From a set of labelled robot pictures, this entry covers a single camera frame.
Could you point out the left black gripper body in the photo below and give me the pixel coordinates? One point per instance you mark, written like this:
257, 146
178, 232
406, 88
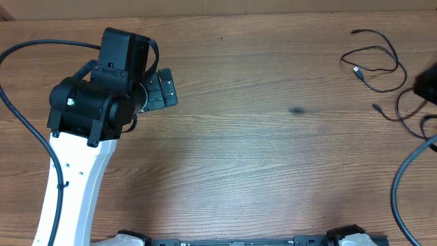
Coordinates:
155, 100

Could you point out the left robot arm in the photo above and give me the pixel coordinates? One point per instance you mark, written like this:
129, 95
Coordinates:
90, 110

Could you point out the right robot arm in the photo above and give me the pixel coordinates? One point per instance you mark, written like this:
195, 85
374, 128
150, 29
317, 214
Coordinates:
425, 84

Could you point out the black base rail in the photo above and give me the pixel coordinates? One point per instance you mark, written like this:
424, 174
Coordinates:
345, 235

